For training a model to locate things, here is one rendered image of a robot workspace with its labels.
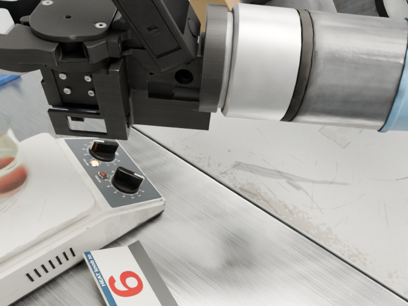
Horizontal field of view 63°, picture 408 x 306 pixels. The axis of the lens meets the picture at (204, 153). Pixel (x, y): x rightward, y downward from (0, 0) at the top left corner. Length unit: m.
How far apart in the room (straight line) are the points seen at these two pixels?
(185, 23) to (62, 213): 0.21
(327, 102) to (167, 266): 0.26
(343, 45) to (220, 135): 0.33
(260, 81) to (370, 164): 0.38
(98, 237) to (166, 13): 0.25
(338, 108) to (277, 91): 0.04
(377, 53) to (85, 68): 0.17
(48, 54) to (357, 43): 0.17
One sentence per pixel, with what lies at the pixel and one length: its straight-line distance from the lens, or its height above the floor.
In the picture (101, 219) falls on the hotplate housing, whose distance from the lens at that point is 0.35.
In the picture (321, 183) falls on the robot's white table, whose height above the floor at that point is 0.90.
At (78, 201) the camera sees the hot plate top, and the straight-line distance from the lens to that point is 0.34.
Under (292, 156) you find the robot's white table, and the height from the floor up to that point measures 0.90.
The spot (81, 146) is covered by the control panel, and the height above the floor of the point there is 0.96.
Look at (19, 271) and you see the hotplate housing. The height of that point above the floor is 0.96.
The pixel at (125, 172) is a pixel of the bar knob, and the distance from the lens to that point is 0.38.
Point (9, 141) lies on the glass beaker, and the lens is 0.33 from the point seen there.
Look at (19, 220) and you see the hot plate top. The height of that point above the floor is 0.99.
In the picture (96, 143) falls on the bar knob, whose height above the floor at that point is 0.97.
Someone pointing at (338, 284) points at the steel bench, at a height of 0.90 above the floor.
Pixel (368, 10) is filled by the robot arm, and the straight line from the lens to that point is 0.59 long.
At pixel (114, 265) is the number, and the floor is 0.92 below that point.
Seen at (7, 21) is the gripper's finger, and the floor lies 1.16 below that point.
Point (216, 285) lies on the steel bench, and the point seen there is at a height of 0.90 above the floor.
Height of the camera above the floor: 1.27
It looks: 49 degrees down
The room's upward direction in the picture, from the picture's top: 8 degrees clockwise
